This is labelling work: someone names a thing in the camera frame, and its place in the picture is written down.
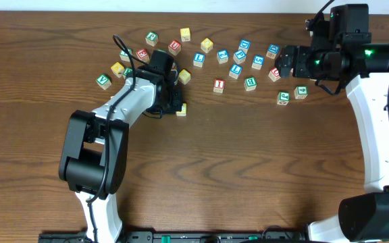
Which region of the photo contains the red letter E block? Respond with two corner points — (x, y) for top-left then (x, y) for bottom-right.
(136, 49), (150, 63)

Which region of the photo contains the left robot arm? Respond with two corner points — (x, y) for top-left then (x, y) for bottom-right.
(58, 66), (182, 242)

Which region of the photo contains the green letter R block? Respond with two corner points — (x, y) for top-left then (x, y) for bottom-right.
(122, 67), (132, 78)

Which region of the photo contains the yellow block top row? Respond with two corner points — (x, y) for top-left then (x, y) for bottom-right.
(180, 28), (191, 42)

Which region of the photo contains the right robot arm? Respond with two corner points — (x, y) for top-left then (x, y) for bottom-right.
(274, 2), (389, 242)

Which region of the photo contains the red letter U block right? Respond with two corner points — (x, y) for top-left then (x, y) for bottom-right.
(268, 67), (281, 82)

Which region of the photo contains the yellow letter C block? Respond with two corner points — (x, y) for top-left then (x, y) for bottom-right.
(176, 103), (187, 117)

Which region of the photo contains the green letter V block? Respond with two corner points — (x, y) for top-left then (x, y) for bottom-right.
(96, 74), (111, 90)

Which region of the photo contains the blue number 2 block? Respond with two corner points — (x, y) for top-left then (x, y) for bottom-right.
(217, 49), (229, 64)

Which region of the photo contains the green number 4 block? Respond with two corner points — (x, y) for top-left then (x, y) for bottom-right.
(294, 86), (309, 99)

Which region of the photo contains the green letter j block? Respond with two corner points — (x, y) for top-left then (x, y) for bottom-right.
(145, 32), (159, 47)
(277, 91), (290, 105)

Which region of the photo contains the green number 7 block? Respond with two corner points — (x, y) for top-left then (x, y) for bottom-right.
(120, 49), (132, 61)

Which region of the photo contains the blue number 5 block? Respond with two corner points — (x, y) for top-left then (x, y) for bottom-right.
(251, 55), (265, 70)

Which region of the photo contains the red letter I block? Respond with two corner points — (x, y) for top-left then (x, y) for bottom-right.
(213, 79), (226, 93)

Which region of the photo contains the blue letter D block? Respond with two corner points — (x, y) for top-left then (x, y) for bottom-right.
(238, 39), (251, 53)

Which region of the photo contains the blue letter L block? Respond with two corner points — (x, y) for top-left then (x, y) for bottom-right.
(193, 53), (205, 68)

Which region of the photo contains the yellow letter O block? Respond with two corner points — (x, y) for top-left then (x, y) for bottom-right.
(201, 38), (213, 53)

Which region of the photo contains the red letter u block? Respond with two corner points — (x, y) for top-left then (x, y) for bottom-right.
(268, 67), (281, 82)
(168, 40), (182, 56)

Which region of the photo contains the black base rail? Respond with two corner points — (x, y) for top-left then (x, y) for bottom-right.
(38, 229), (309, 243)

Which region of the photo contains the yellow block centre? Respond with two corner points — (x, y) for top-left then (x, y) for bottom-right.
(178, 69), (191, 85)

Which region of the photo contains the green letter B block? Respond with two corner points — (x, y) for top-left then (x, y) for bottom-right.
(244, 77), (257, 91)

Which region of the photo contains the yellow letter K block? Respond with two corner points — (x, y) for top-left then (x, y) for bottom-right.
(111, 62), (125, 78)

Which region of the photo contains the green letter J block right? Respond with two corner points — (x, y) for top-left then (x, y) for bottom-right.
(277, 91), (290, 105)

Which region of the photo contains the blue letter P block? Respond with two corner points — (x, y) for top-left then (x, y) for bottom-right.
(233, 50), (247, 65)

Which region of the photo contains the green letter J block top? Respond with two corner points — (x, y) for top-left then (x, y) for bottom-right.
(145, 32), (159, 47)

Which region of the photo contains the red letter U block left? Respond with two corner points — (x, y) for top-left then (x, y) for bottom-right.
(168, 40), (182, 56)

